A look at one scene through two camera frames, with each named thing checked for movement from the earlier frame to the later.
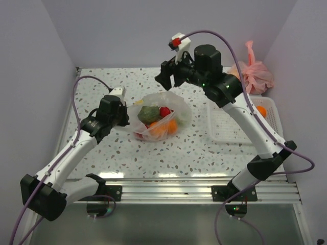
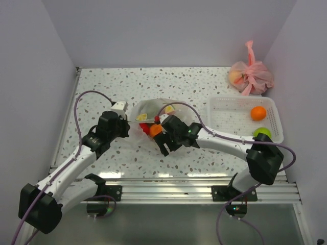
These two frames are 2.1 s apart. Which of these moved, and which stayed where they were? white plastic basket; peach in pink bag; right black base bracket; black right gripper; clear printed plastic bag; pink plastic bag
Moved: black right gripper; clear printed plastic bag
Stayed: pink plastic bag; peach in pink bag; right black base bracket; white plastic basket
